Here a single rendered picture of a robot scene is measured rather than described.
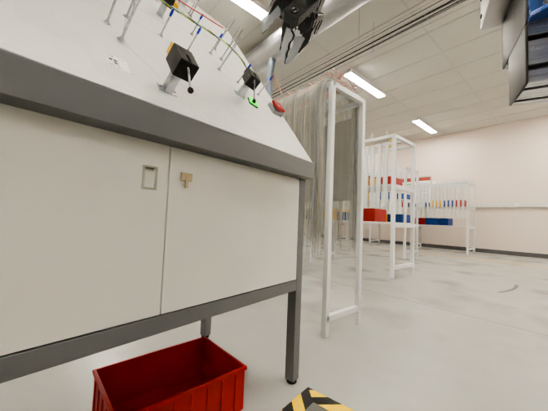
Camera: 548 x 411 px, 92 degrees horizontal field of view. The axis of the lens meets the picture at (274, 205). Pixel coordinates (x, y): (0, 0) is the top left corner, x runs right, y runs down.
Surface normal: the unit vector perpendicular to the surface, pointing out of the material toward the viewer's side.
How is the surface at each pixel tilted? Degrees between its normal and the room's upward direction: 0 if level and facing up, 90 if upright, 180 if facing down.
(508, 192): 90
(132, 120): 90
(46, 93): 90
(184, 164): 90
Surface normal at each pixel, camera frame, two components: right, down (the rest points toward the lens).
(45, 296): 0.77, 0.00
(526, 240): -0.76, -0.07
